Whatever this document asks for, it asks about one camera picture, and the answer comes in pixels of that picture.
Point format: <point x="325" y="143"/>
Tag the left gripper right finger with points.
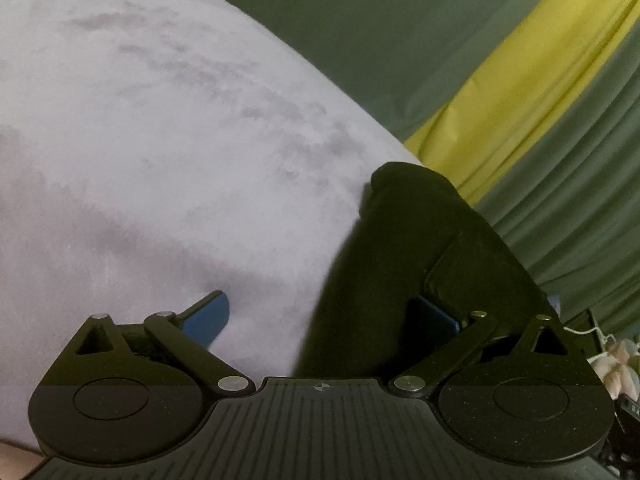
<point x="434" y="343"/>

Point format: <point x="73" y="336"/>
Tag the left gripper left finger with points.
<point x="187" y="337"/>

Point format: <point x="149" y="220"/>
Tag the black pants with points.
<point x="416" y="236"/>

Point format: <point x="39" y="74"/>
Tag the white plush toy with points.
<point x="618" y="369"/>

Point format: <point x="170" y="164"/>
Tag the lavender bed sheet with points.
<point x="153" y="151"/>

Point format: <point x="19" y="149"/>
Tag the yellow curtain panel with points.
<point x="521" y="90"/>

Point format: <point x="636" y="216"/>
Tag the grey green curtain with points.
<point x="397" y="59"/>

